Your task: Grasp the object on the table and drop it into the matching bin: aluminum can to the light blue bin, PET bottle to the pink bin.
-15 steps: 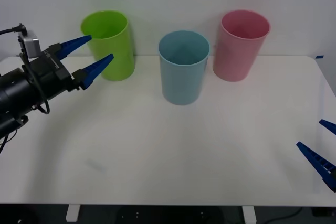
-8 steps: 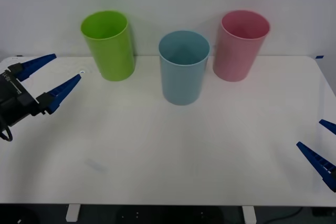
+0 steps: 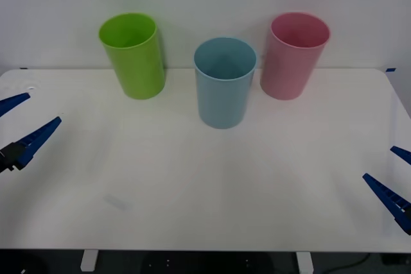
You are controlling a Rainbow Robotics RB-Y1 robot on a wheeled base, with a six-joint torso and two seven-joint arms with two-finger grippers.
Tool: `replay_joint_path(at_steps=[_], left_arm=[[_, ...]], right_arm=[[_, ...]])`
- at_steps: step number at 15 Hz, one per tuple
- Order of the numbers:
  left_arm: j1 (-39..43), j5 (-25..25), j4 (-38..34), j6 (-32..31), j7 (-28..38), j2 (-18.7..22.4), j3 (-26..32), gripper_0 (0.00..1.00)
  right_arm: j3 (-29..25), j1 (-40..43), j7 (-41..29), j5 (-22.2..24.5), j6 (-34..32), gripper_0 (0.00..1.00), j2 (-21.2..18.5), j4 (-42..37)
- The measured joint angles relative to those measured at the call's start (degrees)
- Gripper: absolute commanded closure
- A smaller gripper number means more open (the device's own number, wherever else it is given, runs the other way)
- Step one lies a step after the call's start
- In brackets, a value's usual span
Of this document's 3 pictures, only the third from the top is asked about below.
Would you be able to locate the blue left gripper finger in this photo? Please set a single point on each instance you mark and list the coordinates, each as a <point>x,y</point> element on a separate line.
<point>30,140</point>
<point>13,102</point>

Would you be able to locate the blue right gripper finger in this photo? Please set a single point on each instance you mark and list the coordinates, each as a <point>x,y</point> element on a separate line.
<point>402,154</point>
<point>390,198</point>

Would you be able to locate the white table leg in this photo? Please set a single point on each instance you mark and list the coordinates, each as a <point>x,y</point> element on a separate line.
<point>304,262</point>
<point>88,261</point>

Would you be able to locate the yellow-green plastic bin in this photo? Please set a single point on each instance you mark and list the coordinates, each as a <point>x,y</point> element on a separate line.
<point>135,62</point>

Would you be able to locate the pink plastic bin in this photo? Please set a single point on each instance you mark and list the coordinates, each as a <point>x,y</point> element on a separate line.
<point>293,59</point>

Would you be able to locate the pale blue plastic bin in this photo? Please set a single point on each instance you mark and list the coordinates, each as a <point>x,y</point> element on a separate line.
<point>223,91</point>

